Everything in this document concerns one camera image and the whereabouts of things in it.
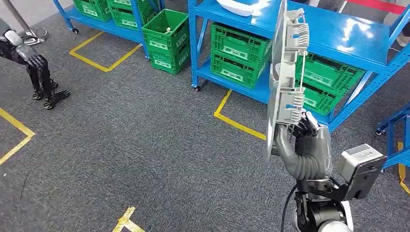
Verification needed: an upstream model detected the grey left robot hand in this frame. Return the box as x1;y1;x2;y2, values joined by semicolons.
15;44;71;111

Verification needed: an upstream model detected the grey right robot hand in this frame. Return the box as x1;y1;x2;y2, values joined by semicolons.
274;110;334;181

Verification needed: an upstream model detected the silver plastic hubcap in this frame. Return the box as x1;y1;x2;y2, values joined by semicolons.
264;0;310;163

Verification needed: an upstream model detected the chrome stool base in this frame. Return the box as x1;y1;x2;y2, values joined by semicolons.
2;0;49;46

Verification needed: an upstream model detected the green plastic crate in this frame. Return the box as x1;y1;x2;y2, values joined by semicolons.
210;22;274;62
294;52;366;97
300;84;346;116
73;0;113;23
209;53;269;90
106;0;161;11
148;44;191;76
141;8;190;56
110;5;154;31

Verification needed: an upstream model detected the yellow floor tape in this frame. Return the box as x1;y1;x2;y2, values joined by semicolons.
213;89;267;142
396;141;410;196
112;206;147;232
68;30;144;73
0;108;36;166

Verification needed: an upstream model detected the blue steel shelf rack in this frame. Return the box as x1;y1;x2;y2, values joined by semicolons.
375;102;410;171
188;0;410;134
52;0;165;60

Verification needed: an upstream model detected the red barrier belt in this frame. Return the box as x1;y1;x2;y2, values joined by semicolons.
347;0;408;15

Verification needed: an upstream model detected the white curved plastic part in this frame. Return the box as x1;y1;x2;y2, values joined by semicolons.
216;0;267;17

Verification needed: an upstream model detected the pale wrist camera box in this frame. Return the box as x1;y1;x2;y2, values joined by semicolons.
334;143;389;201

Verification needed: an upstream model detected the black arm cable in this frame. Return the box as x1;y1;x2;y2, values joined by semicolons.
280;183;299;232

